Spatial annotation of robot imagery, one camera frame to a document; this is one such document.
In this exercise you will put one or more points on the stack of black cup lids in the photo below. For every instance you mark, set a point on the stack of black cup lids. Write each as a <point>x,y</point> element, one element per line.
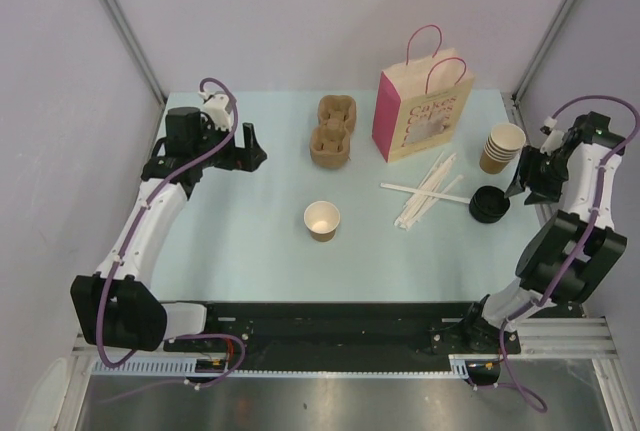
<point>489,204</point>

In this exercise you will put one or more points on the stack of brown paper cups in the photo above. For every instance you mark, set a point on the stack of brown paper cups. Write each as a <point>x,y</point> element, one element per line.
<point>505,141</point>

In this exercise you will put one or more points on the left aluminium frame post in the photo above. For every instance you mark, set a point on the left aluminium frame post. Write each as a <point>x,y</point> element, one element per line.
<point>132,45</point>

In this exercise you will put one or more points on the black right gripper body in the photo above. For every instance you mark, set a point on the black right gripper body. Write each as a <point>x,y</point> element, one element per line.
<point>543,174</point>

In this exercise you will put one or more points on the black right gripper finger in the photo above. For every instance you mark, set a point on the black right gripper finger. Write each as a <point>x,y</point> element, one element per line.
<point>517,185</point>
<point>539,198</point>

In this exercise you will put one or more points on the aluminium frame post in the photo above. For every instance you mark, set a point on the aluminium frame post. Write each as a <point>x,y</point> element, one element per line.
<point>552,33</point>
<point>132,45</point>

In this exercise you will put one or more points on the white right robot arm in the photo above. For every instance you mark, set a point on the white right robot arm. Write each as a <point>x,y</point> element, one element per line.
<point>573,252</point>

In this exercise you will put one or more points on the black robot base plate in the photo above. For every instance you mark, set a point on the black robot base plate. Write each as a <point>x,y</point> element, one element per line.
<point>347,337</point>

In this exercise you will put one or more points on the right aluminium frame post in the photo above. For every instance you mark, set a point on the right aluminium frame post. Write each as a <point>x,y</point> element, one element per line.
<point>552,33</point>

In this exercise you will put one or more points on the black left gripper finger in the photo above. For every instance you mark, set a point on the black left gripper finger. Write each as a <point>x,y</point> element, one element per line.
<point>249,135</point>
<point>256,153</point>

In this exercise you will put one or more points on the single brown paper cup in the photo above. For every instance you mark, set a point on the single brown paper cup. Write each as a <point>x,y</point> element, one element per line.
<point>322,218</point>

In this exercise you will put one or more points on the brown pulp cup carrier stack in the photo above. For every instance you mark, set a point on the brown pulp cup carrier stack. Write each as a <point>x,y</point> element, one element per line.
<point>331,139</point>

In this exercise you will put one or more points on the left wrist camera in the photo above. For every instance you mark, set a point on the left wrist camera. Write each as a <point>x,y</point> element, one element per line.
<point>217,106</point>

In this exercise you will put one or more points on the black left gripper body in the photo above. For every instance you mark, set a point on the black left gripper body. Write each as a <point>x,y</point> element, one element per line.
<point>232,158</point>

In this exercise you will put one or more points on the white slotted cable duct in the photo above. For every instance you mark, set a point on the white slotted cable duct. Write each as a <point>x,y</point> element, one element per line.
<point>203,368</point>

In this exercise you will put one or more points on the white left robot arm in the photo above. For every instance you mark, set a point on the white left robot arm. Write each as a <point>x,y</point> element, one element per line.
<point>114,305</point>

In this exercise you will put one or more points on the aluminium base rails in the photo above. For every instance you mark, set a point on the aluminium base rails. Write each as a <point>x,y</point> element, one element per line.
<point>566,338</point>

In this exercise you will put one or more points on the pink kraft paper bag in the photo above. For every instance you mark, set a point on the pink kraft paper bag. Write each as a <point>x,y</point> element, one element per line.
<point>420,101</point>

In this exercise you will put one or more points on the pile of white wrapped straws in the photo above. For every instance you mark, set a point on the pile of white wrapped straws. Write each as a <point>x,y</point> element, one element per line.
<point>438,180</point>

